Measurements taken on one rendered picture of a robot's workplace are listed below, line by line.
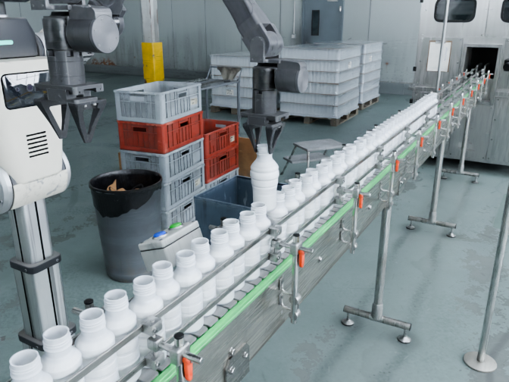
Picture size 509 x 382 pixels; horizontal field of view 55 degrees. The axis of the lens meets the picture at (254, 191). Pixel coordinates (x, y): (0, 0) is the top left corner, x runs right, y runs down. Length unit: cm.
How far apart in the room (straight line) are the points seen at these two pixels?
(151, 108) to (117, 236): 98
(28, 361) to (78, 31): 49
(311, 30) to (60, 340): 1156
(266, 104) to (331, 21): 1081
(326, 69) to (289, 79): 667
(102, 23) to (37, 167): 66
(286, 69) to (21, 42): 71
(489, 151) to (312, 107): 311
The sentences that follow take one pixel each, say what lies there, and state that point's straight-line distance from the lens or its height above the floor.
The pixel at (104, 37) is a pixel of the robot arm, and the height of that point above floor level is 157.
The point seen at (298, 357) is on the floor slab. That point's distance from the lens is 259.
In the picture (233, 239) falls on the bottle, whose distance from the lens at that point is 109.
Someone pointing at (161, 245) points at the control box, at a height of 111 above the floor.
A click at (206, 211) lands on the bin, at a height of 90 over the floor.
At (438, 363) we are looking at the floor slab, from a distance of 270.
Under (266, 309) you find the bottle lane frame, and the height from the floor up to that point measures 92.
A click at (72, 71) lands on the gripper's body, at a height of 151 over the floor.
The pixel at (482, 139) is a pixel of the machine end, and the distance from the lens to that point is 581.
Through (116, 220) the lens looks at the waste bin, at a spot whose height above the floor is 44.
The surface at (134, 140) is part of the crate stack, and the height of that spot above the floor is 74.
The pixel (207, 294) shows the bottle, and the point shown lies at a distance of 104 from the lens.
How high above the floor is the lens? 159
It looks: 19 degrees down
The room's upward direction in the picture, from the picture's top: straight up
